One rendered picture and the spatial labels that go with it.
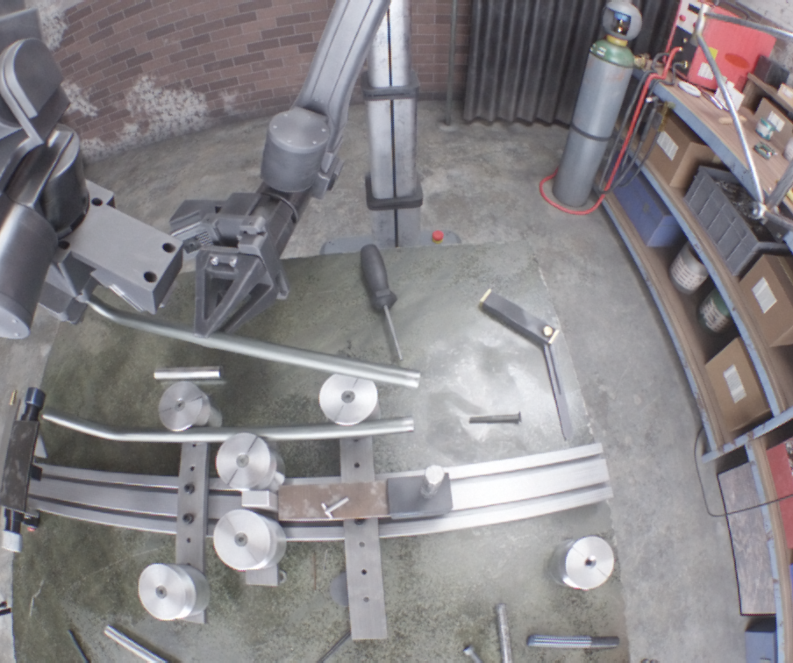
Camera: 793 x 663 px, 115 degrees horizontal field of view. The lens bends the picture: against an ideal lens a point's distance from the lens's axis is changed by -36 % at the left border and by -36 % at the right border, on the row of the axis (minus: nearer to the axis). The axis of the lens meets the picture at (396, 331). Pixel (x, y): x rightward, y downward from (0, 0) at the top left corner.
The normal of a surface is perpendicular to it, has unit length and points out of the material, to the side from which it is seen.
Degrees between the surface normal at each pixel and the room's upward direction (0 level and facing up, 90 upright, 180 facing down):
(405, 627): 0
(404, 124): 90
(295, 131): 24
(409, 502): 0
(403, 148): 90
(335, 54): 81
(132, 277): 30
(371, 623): 0
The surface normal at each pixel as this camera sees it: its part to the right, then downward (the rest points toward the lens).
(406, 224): 0.09, 0.85
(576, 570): -0.02, -0.52
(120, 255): 0.47, -0.37
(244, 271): -0.10, -0.19
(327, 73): -0.10, 0.76
